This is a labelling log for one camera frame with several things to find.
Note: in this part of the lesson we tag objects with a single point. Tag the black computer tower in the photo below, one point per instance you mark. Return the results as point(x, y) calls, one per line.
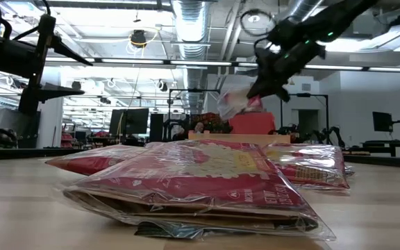
point(156, 126)

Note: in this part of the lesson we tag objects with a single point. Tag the black desk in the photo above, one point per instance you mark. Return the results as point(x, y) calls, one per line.
point(391, 146)

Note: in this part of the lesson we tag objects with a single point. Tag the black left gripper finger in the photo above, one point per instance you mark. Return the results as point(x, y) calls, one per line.
point(64, 48)
point(56, 92)

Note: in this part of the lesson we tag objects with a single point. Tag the long white light bar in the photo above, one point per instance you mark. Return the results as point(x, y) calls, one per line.
point(200, 62)

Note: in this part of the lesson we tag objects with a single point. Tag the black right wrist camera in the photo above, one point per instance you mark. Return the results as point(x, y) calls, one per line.
point(283, 34)

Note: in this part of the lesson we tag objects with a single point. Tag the small black monitor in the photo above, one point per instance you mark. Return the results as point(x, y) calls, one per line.
point(382, 121)

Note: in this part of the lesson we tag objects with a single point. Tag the silver ventilation duct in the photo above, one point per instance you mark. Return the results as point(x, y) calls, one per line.
point(191, 27)
point(300, 8)

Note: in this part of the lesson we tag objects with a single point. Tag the dark grey partition panel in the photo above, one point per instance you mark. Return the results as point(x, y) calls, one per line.
point(9, 123)

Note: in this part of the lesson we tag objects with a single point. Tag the person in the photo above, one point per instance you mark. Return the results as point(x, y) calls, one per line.
point(199, 127)

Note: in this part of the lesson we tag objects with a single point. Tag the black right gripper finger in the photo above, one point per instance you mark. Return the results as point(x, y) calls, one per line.
point(264, 90)
point(283, 95)

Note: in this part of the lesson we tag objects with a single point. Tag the orange-red chair back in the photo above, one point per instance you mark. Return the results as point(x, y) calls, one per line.
point(252, 123)

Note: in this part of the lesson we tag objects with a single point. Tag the black computer monitor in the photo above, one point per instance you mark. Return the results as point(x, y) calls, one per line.
point(134, 121)

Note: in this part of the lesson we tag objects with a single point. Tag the large red popcorn bag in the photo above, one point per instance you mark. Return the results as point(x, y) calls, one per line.
point(186, 180)

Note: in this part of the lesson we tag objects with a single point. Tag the cardboard box with red lining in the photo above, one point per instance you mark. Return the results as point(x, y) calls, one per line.
point(273, 139)

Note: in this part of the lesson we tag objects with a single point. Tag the black background robot arm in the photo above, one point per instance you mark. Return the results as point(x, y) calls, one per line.
point(335, 133)

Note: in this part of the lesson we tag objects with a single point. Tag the black ceiling dome device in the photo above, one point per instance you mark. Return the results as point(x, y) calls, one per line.
point(138, 38)

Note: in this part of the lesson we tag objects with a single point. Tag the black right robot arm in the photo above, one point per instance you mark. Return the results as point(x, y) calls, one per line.
point(342, 17)

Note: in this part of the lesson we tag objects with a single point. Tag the black rig frame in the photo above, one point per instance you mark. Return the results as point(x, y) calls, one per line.
point(193, 90)
point(311, 94)

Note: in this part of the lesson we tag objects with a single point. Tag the red patterned cloth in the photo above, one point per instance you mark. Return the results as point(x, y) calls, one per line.
point(214, 121)

